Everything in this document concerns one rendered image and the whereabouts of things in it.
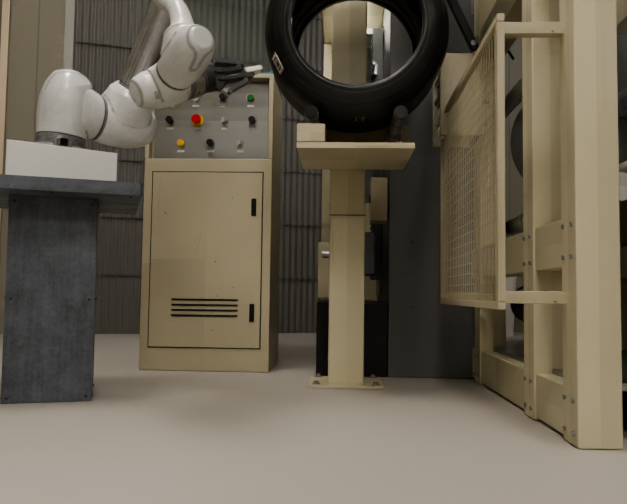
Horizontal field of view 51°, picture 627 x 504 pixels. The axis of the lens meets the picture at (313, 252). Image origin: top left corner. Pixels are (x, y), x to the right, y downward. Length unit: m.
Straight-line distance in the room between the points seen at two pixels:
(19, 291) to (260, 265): 1.05
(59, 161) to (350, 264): 1.04
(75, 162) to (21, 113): 3.49
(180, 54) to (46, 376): 1.02
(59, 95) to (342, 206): 1.02
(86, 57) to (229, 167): 2.96
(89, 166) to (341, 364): 1.10
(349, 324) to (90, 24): 3.92
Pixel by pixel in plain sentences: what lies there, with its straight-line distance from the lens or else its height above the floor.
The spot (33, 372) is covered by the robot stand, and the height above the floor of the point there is 0.09.
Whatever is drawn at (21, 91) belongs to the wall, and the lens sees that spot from 5.64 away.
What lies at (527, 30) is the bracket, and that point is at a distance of 1.73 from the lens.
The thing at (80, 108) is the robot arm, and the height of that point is 0.90.
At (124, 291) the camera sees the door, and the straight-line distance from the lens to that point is 5.35.
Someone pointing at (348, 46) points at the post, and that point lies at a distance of 2.58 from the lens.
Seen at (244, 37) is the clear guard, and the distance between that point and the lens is 3.04.
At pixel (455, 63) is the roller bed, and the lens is 2.52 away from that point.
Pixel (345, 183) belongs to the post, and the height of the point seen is 0.74.
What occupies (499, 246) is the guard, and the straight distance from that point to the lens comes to 1.59.
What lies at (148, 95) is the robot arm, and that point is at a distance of 1.82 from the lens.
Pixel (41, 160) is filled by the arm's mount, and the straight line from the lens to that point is 2.13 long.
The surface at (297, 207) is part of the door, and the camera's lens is 5.60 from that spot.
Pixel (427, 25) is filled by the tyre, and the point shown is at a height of 1.17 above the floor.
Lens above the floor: 0.33
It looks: 4 degrees up
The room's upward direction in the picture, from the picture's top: 1 degrees clockwise
